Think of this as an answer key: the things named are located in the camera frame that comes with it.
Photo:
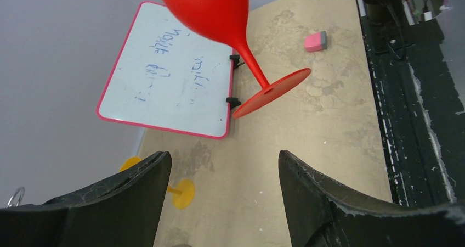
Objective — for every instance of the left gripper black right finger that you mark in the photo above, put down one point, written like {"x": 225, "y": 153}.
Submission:
{"x": 321, "y": 211}

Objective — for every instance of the red plastic wine glass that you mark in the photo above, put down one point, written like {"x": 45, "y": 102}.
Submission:
{"x": 225, "y": 21}

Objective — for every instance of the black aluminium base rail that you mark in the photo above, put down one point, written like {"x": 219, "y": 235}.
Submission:
{"x": 420, "y": 115}

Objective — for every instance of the silver wire wine glass rack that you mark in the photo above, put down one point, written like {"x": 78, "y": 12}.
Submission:
{"x": 16, "y": 199}

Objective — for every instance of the orange plastic wine glass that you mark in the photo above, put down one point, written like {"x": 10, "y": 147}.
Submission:
{"x": 182, "y": 194}

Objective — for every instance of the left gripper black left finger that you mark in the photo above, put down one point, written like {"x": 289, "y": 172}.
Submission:
{"x": 121, "y": 210}

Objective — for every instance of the pink grey eraser block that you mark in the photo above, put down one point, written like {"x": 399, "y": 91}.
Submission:
{"x": 316, "y": 42}

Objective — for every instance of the pink framed whiteboard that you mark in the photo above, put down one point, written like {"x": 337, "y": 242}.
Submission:
{"x": 169, "y": 78}

